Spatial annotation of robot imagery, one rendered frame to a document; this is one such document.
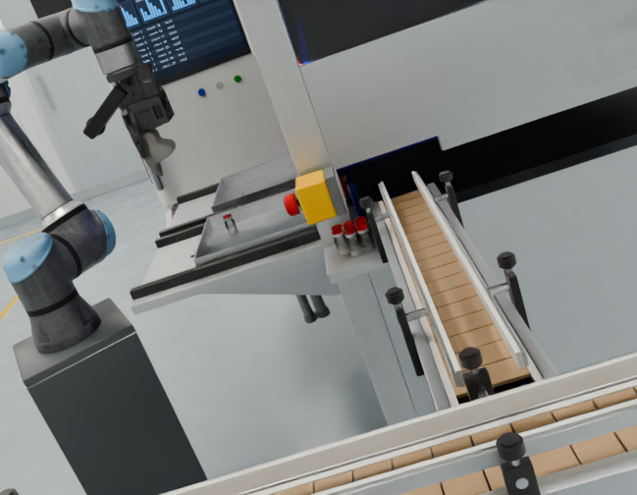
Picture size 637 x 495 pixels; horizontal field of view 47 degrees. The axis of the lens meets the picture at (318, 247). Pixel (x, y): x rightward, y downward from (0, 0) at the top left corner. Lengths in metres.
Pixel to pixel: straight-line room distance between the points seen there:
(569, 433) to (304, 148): 0.82
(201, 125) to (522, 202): 1.24
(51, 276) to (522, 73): 1.04
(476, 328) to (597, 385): 0.21
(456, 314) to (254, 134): 1.57
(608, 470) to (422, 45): 0.85
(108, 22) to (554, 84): 0.80
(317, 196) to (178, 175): 1.18
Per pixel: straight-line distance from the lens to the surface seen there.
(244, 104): 2.36
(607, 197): 1.47
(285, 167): 2.01
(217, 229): 1.71
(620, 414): 0.65
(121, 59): 1.42
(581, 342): 1.58
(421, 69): 1.32
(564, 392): 0.70
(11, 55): 1.40
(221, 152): 2.38
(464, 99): 1.34
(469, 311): 0.91
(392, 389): 1.53
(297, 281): 1.51
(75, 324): 1.69
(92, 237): 1.74
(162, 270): 1.60
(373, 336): 1.47
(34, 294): 1.67
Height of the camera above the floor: 1.37
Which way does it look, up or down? 21 degrees down
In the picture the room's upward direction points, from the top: 20 degrees counter-clockwise
